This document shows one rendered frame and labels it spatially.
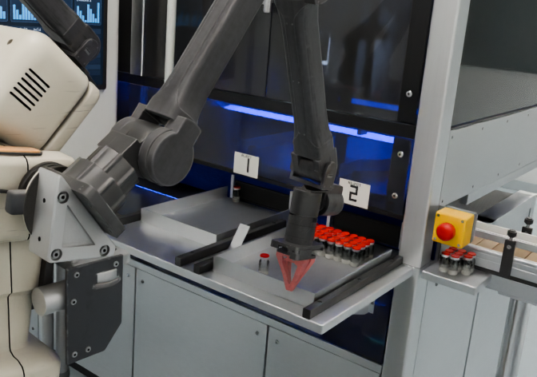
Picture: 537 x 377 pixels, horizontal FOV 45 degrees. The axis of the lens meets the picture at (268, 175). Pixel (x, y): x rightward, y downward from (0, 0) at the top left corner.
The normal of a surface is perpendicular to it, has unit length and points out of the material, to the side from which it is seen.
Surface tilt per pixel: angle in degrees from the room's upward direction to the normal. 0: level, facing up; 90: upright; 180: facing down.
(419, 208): 90
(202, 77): 92
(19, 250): 90
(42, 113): 90
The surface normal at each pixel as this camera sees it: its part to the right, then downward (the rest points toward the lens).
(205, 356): -0.60, 0.15
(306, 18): 0.73, 0.41
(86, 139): 0.72, 0.23
